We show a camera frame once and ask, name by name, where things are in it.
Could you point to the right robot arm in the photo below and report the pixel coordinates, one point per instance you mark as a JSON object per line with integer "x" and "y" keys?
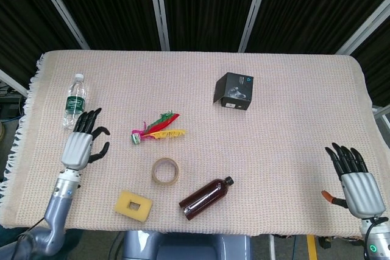
{"x": 376, "y": 237}

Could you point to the colourful feather shuttlecock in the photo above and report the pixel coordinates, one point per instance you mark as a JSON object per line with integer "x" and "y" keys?
{"x": 158, "y": 127}

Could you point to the brown tape roll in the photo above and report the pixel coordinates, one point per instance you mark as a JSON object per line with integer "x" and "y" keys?
{"x": 165, "y": 171}

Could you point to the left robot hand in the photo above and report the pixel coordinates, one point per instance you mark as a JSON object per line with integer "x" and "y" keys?
{"x": 76, "y": 149}

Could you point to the beige woven tablecloth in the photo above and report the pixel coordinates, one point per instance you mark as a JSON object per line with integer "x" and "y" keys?
{"x": 195, "y": 138}

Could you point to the yellow sponge with hole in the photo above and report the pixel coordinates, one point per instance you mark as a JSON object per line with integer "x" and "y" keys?
{"x": 133, "y": 205}

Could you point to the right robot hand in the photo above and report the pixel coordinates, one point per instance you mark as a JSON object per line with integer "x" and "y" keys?
{"x": 360, "y": 191}

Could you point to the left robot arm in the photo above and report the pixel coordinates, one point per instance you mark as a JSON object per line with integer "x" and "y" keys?
{"x": 51, "y": 211}

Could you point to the clear plastic water bottle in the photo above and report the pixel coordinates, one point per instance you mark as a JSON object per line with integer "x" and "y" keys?
{"x": 74, "y": 101}

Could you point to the brown plastic bottle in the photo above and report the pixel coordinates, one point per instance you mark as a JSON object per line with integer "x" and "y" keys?
{"x": 204, "y": 198}

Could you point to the grey robot torso base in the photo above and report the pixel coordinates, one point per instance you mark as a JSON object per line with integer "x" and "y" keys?
{"x": 186, "y": 245}

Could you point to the black cardboard box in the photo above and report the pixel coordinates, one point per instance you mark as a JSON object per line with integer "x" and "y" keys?
{"x": 234, "y": 91}

